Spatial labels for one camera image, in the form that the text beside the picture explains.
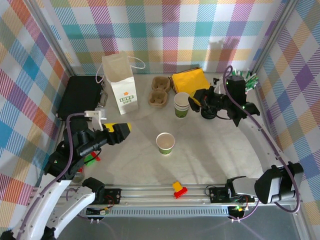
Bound brown cardboard cup carrier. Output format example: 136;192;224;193
148;76;174;109

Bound white printed paper bag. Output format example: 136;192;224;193
95;50;146;116

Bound green paper coffee cup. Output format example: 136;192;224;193
155;132;176;156

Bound green toy block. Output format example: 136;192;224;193
84;154;97;167

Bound stacked green paper cups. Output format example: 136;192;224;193
173;91;193;119

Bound yellow paper napkin stack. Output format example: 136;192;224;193
171;67;211;97

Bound stacked black cup lids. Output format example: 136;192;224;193
200;108;218;121

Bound black carrying case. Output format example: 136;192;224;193
56;75;109;123

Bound small power connector board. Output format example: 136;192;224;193
86;206;111;216
228;205;247;214

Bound yellow toy block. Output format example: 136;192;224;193
171;181;183;194

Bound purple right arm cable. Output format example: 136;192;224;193
223;65;302;222

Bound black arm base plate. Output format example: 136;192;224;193
209;186;256;204
103;187;123;205

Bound aluminium frame rail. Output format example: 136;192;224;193
31;183;302;208

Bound grey slotted cable duct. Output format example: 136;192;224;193
104;208;231;217

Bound aluminium frame post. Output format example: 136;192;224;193
249;0;300;75
24;0;77;77

